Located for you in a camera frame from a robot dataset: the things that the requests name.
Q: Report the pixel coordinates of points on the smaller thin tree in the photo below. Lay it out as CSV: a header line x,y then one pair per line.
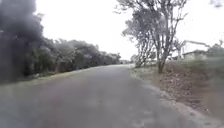
x,y
142,46

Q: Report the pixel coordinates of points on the grey asphalt road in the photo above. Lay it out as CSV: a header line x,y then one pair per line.
x,y
90,100

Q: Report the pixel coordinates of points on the large bare-trunked tree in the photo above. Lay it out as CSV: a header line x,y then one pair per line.
x,y
161,50

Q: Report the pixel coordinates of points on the pale building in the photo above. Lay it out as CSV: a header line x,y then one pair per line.
x,y
193,53

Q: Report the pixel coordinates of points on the grass strip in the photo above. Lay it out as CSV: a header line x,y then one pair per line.
x,y
43,77

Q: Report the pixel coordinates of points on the brown dirt verge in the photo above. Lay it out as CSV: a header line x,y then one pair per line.
x,y
186,86

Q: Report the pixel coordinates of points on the row of dark trees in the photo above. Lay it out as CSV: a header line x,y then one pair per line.
x,y
40,56

